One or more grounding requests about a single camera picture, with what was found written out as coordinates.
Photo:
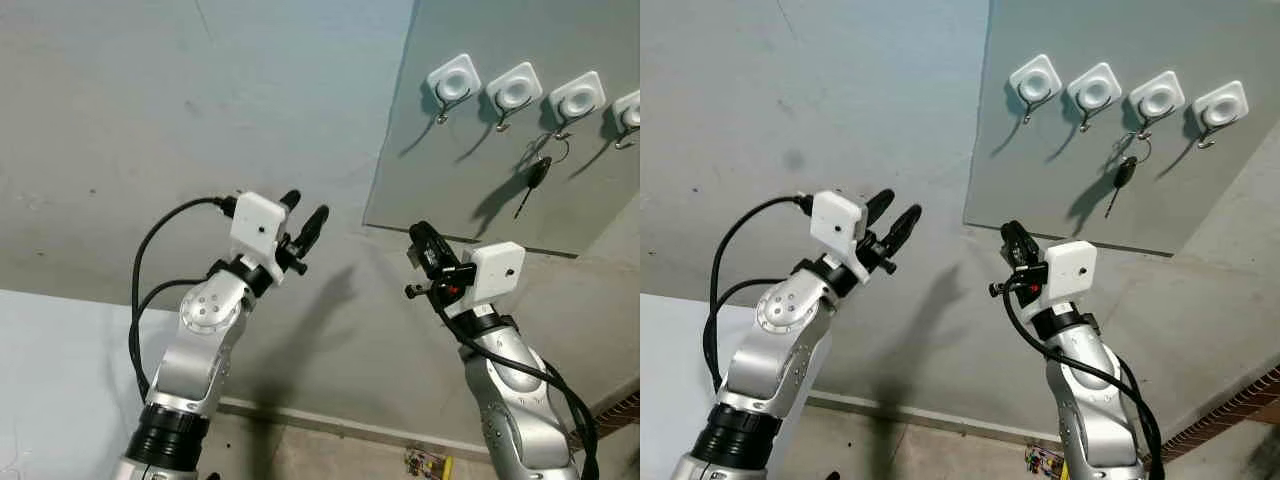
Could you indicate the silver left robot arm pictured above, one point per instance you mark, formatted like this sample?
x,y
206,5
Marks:
x,y
770,350
195,350

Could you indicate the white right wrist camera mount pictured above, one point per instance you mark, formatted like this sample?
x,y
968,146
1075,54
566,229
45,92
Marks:
x,y
497,272
1070,270

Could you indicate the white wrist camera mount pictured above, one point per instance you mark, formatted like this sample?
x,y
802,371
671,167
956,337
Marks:
x,y
258,225
497,272
1070,270
838,222

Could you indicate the red brick ledge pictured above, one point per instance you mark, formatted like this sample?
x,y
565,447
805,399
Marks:
x,y
625,405
1240,395

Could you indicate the white table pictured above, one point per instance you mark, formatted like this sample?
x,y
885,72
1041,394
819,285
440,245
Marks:
x,y
60,400
670,400

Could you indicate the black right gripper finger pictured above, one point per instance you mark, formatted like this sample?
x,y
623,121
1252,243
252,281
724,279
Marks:
x,y
1030,254
422,236
441,256
1012,234

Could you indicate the small yellow colourful toy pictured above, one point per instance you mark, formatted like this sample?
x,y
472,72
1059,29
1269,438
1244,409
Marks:
x,y
1045,462
440,468

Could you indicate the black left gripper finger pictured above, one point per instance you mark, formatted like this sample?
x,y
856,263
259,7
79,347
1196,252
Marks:
x,y
880,206
902,228
313,230
290,201

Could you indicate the grey wall board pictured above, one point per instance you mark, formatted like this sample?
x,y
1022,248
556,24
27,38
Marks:
x,y
1040,180
450,180

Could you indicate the white square wall hook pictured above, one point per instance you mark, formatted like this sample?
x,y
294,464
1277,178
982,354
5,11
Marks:
x,y
578,96
515,87
1221,105
630,110
1095,87
1158,96
1036,78
454,78

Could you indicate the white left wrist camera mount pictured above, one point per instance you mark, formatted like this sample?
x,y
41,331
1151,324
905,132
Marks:
x,y
258,225
838,222

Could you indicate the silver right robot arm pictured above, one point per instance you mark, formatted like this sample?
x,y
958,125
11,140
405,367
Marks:
x,y
1095,420
520,420

